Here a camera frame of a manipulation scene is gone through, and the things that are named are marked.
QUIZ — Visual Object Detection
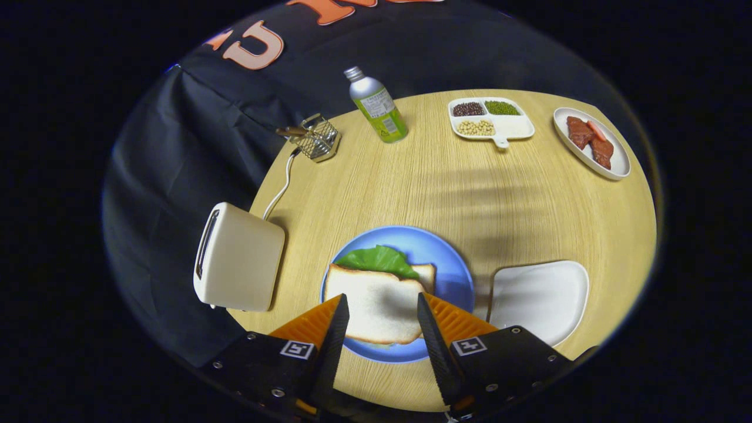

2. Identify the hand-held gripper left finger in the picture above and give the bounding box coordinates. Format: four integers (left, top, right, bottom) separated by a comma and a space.
202, 293, 350, 417

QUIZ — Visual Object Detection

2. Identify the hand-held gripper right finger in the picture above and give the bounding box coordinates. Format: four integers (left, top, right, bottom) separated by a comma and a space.
416, 292, 575, 417

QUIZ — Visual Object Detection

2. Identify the toasted bread slice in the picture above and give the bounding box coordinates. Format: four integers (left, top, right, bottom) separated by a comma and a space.
324, 263, 427, 345

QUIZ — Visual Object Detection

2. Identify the green lettuce leaf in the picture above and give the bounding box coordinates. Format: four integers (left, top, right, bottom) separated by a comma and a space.
334, 245, 420, 280

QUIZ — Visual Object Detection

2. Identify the white bread slice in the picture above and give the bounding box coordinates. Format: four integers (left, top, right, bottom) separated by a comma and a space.
411, 263, 437, 294

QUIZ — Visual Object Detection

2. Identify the blue plate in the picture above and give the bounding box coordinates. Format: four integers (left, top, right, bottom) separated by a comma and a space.
320, 226, 475, 364

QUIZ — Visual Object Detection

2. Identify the white square plate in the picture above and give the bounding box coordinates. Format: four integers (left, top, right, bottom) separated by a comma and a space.
489, 260, 590, 347

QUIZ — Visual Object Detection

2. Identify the cream toaster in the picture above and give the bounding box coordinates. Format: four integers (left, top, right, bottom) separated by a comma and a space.
193, 202, 286, 313

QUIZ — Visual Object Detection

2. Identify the pile of yellow soybeans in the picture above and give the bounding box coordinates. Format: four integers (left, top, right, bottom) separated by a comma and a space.
456, 119, 495, 137

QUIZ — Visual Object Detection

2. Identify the white divided bean tray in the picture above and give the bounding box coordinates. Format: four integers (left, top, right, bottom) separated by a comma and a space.
448, 97, 536, 149

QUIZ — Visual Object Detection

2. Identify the silver bottle with green label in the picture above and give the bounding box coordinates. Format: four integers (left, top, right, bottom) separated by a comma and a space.
344, 66, 409, 144

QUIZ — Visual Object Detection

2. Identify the red-brown meat slice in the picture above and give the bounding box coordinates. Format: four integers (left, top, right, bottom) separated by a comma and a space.
566, 116, 595, 150
590, 137, 615, 170

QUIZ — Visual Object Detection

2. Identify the white oval plate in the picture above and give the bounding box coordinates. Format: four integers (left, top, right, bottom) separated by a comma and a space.
553, 107, 632, 181

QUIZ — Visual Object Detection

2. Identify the white toaster cable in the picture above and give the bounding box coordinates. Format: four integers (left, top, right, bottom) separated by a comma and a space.
263, 147, 301, 221

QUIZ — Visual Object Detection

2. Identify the metal wire holder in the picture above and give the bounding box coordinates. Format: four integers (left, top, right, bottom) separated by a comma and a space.
297, 113, 342, 163

